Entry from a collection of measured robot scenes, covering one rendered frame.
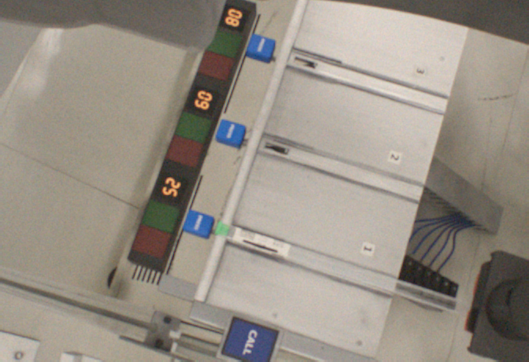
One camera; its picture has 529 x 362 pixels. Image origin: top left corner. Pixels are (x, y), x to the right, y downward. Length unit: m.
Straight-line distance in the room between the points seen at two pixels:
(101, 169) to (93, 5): 1.46
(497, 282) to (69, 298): 0.58
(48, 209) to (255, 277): 0.76
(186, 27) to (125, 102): 1.49
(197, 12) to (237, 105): 1.35
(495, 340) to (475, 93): 0.70
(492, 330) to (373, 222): 0.19
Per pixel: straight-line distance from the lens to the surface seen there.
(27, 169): 1.56
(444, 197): 1.28
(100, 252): 1.65
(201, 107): 0.94
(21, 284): 1.25
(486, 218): 1.39
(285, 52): 0.93
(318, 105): 0.93
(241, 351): 0.83
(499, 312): 0.77
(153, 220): 0.91
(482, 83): 1.45
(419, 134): 0.94
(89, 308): 1.08
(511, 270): 0.81
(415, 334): 1.34
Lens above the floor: 1.40
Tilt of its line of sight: 48 degrees down
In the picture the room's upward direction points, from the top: 92 degrees clockwise
